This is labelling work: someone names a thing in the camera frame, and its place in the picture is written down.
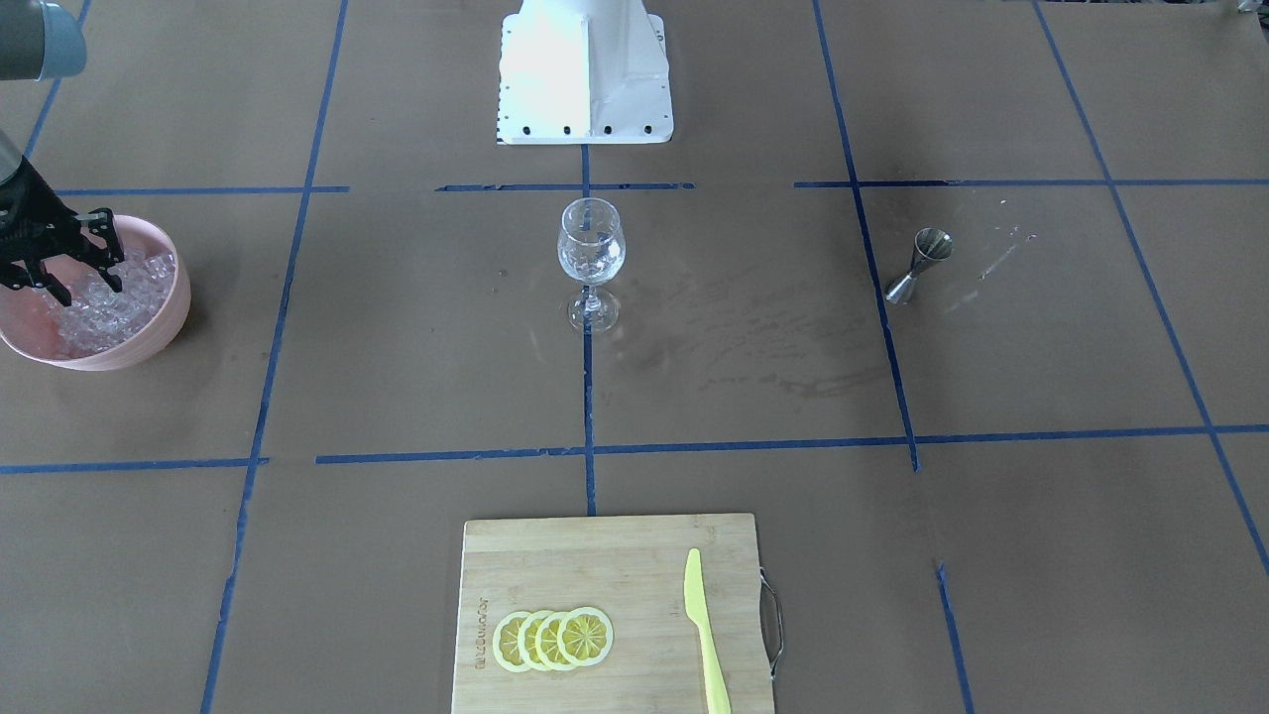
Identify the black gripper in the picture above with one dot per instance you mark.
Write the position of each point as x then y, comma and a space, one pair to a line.
33, 220

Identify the steel double jigger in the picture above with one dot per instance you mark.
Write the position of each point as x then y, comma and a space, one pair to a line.
931, 246

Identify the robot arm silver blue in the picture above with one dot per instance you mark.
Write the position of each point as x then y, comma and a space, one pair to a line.
39, 40

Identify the clear ice cubes pile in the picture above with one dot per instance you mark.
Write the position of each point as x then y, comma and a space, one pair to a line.
98, 319

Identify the clear wine glass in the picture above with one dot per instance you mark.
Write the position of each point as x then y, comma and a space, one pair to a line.
591, 249

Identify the pink bowl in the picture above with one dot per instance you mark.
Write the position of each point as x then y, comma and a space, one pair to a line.
29, 332

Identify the lemon slice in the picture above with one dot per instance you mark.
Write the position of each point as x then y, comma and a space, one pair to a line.
527, 641
546, 642
506, 643
585, 636

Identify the bamboo cutting board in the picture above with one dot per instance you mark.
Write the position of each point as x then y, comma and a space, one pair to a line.
632, 568

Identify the yellow plastic knife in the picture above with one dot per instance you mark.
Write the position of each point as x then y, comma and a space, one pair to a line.
716, 696

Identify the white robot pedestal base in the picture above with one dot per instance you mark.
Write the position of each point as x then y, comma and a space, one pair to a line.
584, 73

